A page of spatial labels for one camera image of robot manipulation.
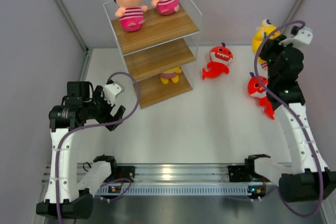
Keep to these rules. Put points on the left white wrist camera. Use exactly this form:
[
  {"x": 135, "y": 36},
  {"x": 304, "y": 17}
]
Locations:
[{"x": 111, "y": 91}]

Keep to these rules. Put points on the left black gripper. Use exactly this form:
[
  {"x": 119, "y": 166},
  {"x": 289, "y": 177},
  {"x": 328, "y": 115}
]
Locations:
[{"x": 98, "y": 95}]

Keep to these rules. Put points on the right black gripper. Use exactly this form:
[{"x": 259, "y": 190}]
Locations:
[{"x": 269, "y": 44}]

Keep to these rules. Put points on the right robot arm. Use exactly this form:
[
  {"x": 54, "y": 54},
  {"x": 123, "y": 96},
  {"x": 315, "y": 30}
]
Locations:
[{"x": 309, "y": 177}]

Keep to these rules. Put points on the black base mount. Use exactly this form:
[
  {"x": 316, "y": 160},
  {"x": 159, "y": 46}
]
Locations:
[
  {"x": 241, "y": 173},
  {"x": 118, "y": 172}
]

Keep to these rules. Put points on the aluminium frame post left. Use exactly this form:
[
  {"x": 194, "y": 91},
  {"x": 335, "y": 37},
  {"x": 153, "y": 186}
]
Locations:
[{"x": 66, "y": 15}]

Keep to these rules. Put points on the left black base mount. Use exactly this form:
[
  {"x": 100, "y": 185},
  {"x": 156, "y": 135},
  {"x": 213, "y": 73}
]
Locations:
[{"x": 118, "y": 172}]

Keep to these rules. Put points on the aluminium mounting rail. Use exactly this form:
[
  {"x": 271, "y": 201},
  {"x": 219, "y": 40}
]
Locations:
[{"x": 184, "y": 180}]

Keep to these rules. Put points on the aluminium frame post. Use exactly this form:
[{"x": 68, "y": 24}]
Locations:
[
  {"x": 291, "y": 16},
  {"x": 66, "y": 15}
]

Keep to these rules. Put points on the red shark plush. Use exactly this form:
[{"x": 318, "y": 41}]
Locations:
[
  {"x": 256, "y": 90},
  {"x": 219, "y": 59}
]

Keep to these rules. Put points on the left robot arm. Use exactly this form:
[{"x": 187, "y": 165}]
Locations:
[{"x": 66, "y": 196}]

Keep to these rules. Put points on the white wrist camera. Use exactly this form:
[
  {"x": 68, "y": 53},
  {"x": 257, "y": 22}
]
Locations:
[
  {"x": 303, "y": 38},
  {"x": 111, "y": 91}
]

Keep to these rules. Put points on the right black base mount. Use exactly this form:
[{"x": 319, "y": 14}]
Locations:
[{"x": 241, "y": 173}]

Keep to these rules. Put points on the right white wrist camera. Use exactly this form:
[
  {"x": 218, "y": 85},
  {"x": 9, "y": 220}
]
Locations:
[{"x": 303, "y": 38}]

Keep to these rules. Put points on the white wire wooden shelf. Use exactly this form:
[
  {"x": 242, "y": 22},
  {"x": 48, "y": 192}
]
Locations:
[{"x": 163, "y": 43}]

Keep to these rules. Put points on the yellow plush toy striped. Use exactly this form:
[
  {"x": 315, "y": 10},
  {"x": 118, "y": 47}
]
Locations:
[{"x": 170, "y": 75}]

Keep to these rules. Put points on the aluminium frame post right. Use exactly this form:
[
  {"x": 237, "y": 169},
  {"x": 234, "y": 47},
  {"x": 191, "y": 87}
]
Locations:
[{"x": 291, "y": 16}]

